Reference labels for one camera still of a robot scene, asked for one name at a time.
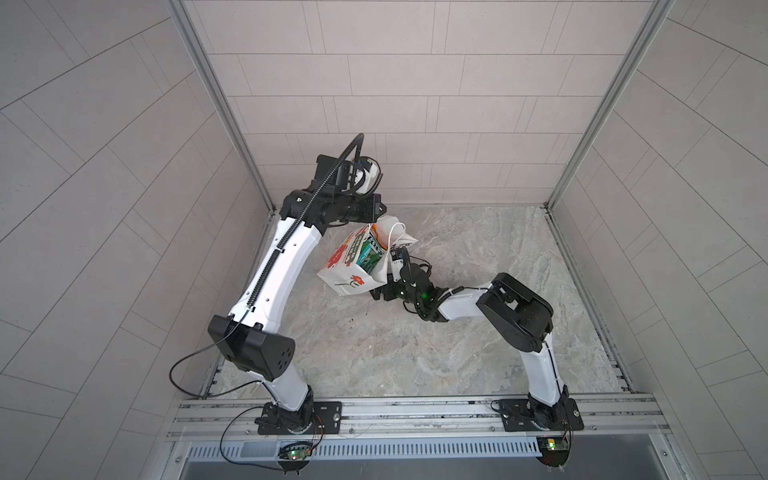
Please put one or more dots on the left green circuit board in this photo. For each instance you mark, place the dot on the left green circuit board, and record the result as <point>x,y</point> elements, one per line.
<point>296,452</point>

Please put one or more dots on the green snack pack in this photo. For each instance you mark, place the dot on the green snack pack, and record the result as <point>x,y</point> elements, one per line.
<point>370,253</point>

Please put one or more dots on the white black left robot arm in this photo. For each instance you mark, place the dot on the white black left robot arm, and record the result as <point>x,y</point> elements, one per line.
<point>248,336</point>

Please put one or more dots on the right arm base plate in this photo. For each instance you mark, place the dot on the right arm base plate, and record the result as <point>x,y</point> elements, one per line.
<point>529,415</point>

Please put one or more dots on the aluminium mounting rail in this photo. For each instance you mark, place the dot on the aluminium mounting rail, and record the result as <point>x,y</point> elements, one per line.
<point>414,417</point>

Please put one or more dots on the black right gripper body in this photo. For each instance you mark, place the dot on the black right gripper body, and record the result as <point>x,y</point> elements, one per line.
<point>400,290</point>

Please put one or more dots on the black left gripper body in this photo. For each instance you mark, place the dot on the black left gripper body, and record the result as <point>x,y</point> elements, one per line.
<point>355,210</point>

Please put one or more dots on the white ventilation grille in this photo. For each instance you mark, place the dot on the white ventilation grille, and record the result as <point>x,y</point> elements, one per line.
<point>373,449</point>

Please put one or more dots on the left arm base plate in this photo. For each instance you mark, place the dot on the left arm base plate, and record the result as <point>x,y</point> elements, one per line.
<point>313,417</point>

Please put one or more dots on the white floral paper bag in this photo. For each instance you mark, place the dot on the white floral paper bag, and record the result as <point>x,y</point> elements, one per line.
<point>342,274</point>

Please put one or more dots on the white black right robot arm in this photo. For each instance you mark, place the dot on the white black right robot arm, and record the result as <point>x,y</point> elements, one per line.
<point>521,317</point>

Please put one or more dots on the right green circuit board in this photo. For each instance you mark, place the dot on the right green circuit board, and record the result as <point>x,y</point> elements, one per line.
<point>555,452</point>

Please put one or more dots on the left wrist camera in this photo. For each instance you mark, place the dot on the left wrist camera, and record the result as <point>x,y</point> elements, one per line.
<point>357,177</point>

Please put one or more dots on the green circuit board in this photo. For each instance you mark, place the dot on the green circuit board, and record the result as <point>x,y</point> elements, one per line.
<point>555,452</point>
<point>296,452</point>

